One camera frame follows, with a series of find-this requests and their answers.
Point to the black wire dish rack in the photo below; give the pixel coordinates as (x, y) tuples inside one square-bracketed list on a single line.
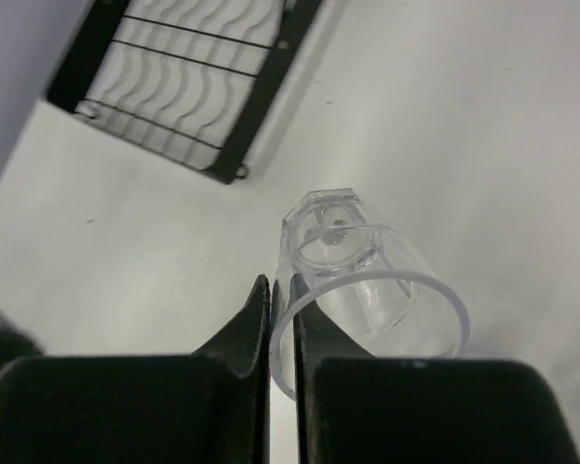
[(190, 81)]

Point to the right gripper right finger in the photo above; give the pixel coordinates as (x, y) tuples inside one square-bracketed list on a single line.
[(353, 407)]

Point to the clear cup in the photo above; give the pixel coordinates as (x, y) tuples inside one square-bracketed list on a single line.
[(340, 261)]

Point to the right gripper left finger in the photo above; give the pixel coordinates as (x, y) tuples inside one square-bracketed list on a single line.
[(208, 406)]

